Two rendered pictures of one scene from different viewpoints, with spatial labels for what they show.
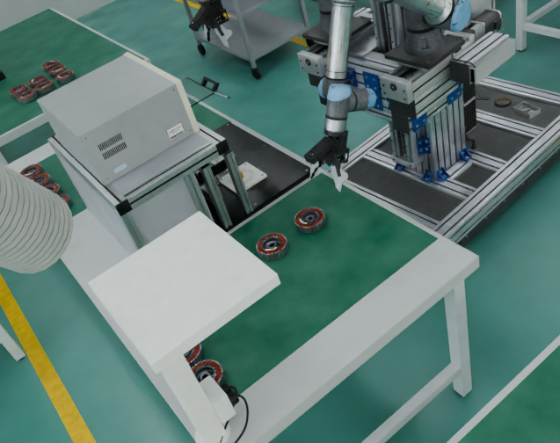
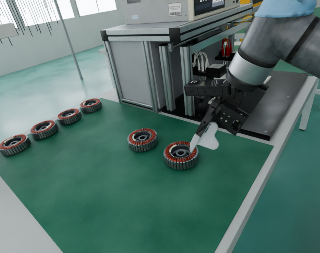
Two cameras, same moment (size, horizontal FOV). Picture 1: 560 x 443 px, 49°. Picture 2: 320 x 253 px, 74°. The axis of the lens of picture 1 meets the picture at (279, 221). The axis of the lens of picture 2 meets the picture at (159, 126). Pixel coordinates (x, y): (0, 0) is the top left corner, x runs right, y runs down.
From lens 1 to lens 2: 188 cm
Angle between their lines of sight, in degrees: 56
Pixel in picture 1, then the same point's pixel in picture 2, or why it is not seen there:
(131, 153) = (142, 9)
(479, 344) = not seen: outside the picture
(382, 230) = (173, 238)
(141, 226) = (115, 58)
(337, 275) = (96, 200)
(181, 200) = (139, 60)
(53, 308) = not seen: hidden behind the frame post
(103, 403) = not seen: hidden behind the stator
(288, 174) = (251, 121)
